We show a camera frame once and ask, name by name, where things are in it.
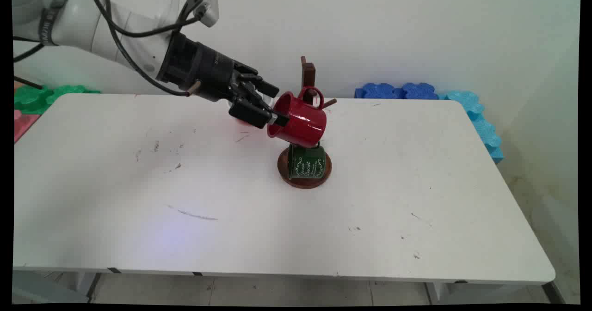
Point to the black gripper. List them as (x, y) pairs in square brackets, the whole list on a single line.
[(203, 68)]

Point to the red enamel mug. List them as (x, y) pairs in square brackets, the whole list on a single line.
[(303, 121)]

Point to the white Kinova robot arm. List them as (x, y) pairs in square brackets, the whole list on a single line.
[(78, 22)]

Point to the dark wooden mug tree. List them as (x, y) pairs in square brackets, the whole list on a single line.
[(308, 73)]

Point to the green enamel mug white print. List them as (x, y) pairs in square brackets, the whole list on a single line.
[(306, 163)]

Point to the dark blue foam mat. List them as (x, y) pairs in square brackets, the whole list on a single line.
[(418, 91), (377, 91)]

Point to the cyan foam mat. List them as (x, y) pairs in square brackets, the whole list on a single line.
[(465, 100)]

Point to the green foam mat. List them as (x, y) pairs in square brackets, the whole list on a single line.
[(34, 97)]

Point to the thin black rod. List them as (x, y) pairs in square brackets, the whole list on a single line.
[(27, 83)]

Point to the light blue foam mat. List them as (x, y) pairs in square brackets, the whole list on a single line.
[(488, 137)]

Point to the pink foam mat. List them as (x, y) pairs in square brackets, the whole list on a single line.
[(23, 125)]

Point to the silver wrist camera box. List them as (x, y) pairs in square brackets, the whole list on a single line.
[(208, 6)]

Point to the grey table leg frame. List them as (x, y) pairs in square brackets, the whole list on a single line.
[(41, 288)]

